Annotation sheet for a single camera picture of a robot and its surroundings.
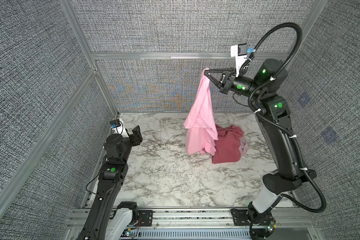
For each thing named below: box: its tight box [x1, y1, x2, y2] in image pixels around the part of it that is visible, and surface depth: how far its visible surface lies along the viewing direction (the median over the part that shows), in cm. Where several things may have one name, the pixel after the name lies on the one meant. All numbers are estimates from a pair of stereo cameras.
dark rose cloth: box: [212, 124, 245, 164], surface depth 97 cm
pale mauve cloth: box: [238, 137, 249, 156], surface depth 97 cm
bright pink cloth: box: [183, 68, 219, 156], surface depth 68 cm
